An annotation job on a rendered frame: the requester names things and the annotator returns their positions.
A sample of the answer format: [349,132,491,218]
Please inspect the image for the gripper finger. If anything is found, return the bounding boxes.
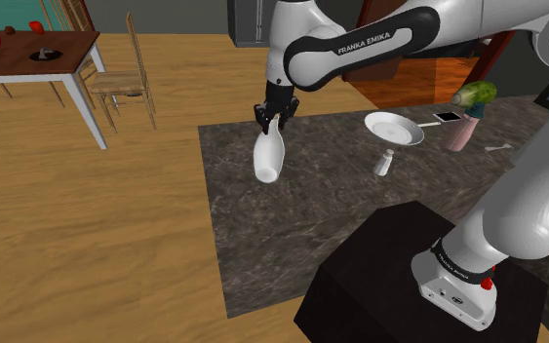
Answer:
[277,97,300,133]
[254,101,275,130]

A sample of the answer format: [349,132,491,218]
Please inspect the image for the white bottle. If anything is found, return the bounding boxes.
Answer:
[252,116,287,184]

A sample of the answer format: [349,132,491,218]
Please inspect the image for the dark grey cabinet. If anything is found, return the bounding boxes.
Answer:
[227,0,276,48]

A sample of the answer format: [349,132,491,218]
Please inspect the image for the white salt shaker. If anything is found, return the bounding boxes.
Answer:
[373,147,396,178]

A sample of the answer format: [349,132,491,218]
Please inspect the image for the wooden chair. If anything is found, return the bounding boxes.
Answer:
[39,0,98,111]
[87,11,158,134]

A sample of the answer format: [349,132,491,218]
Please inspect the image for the white smartphone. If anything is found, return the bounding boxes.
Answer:
[432,110,463,124]

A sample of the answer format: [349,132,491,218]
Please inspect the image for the pink bottle with teal cap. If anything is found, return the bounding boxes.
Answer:
[441,102,486,153]

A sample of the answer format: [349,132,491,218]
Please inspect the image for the black robot stand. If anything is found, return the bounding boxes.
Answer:
[294,200,549,343]

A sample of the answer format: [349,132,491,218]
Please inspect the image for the green lettuce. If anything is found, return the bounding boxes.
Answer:
[451,80,498,108]

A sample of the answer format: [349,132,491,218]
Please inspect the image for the brown table with white legs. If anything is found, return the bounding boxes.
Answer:
[0,13,109,151]

